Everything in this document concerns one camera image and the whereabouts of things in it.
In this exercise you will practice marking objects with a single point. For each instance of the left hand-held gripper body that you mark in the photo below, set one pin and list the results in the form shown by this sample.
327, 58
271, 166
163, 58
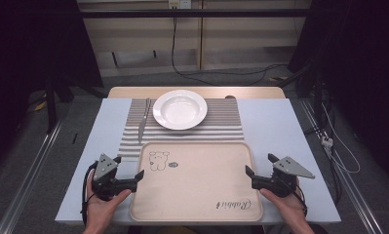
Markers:
105, 182

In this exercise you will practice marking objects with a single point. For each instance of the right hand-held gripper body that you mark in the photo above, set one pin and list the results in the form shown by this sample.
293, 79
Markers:
280, 183

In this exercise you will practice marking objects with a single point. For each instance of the person's right hand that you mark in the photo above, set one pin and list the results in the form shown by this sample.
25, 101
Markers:
288, 208

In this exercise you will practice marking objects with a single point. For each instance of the person's left hand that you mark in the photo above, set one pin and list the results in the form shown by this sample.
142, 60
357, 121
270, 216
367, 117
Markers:
102, 211

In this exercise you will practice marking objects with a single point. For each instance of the silver knife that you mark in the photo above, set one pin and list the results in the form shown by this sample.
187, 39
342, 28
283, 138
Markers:
143, 123

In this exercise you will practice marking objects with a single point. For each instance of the beige tray with bear drawing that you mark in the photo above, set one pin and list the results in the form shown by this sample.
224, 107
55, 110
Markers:
198, 185

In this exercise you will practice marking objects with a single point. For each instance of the white power strip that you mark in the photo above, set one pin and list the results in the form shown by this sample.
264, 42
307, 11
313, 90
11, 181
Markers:
326, 140

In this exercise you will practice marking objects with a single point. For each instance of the striped grey placemat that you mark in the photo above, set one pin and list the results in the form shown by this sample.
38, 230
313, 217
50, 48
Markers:
221, 113

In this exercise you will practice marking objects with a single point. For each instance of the black metal stand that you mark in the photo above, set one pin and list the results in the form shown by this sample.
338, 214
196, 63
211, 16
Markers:
318, 94
50, 104

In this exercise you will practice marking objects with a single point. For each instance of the white deep plate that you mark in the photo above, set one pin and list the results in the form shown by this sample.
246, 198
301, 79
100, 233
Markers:
179, 109

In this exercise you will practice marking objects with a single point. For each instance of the yellow floor tape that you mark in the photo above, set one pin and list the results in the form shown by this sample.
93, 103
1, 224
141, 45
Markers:
278, 79
41, 106

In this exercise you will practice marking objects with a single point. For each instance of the dark curtain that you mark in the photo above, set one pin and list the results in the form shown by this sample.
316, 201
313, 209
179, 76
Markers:
26, 48
361, 48

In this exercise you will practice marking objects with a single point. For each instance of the black horizontal bar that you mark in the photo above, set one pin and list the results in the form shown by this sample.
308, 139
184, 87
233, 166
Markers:
195, 13

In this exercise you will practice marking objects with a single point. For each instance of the metal floor rail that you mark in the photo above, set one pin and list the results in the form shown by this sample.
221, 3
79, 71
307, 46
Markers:
348, 182
29, 182

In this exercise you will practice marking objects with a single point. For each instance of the white wall outlet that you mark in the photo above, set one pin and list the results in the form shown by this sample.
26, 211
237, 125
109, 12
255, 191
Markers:
179, 3

